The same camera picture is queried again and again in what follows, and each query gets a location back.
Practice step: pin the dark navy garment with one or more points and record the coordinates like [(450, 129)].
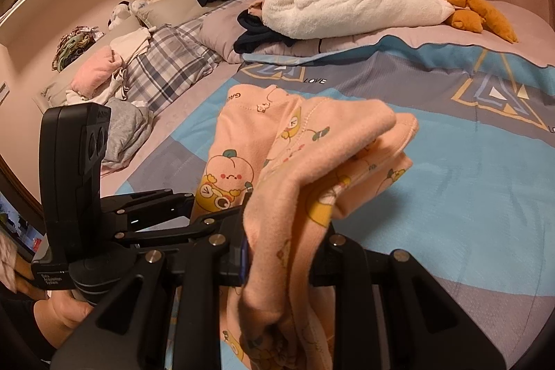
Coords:
[(260, 36)]

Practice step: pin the beige cloth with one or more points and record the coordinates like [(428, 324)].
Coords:
[(256, 7)]

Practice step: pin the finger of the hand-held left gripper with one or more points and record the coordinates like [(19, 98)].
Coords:
[(147, 205), (195, 229)]

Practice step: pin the plaid pillow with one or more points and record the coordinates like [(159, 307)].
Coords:
[(173, 58)]

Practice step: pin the small white plush toy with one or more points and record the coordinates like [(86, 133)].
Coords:
[(118, 12)]

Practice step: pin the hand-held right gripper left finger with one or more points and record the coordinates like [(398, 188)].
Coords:
[(243, 261)]

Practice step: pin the person's left hand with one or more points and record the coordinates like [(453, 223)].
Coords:
[(56, 313)]

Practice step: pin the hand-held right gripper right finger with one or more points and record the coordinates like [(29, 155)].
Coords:
[(336, 261)]

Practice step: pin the screen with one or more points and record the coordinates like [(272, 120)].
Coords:
[(17, 227)]

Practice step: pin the pink folded cloth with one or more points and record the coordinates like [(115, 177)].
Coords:
[(95, 71)]

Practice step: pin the white goose plush toy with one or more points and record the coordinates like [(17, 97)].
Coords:
[(347, 1)]

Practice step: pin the pink printed baby pajama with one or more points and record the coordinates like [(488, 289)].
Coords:
[(282, 179)]

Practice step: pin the grey cloth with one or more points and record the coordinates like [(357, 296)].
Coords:
[(125, 131)]

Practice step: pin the pink bed sheet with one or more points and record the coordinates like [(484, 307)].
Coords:
[(186, 110)]

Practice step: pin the floral patterned cloth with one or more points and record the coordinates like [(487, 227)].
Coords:
[(73, 42)]

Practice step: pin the pinkish grey pillow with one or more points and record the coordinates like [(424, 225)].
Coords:
[(221, 27)]

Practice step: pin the white cloth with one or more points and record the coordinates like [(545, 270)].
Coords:
[(130, 42)]

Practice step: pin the blue grey printed blanket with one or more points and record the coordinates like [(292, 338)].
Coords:
[(455, 179)]

